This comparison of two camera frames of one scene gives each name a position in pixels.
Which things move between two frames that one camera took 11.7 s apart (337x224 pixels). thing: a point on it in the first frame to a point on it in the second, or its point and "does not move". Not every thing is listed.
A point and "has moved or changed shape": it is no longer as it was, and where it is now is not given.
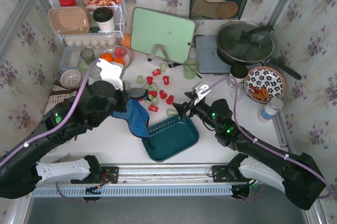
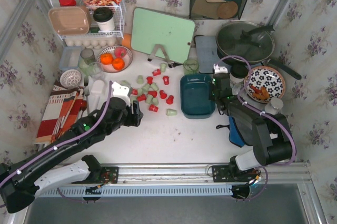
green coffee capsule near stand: [163, 67] does not move
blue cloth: [136, 116] has moved or changed shape
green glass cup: [190, 67] does not move
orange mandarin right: [118, 60] does not move
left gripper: [126, 98] to [136, 113]
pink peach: [120, 52] does not move
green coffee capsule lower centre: [150, 97] does not move
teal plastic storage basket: [167, 139] to [195, 101]
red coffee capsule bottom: [153, 108] does not move
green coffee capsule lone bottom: [171, 112] does not move
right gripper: [190, 104] to [219, 84]
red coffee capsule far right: [170, 100] does not move
